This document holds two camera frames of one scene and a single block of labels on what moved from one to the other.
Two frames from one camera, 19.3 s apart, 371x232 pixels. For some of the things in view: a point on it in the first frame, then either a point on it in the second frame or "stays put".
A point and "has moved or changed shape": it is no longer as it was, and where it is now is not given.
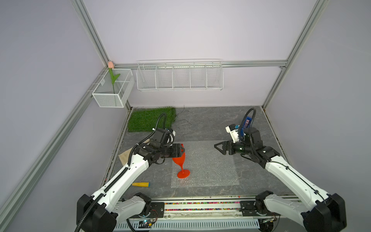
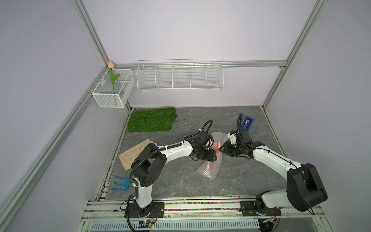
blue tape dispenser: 247,122 stays put
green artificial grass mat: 145,119 stays put
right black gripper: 228,143 stays put
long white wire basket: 179,75 stays put
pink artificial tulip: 111,66 stays put
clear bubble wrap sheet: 208,166 has moved or changed shape
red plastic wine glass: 180,161 -> 216,145
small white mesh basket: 115,88 stays put
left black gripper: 176,152 -> 210,156
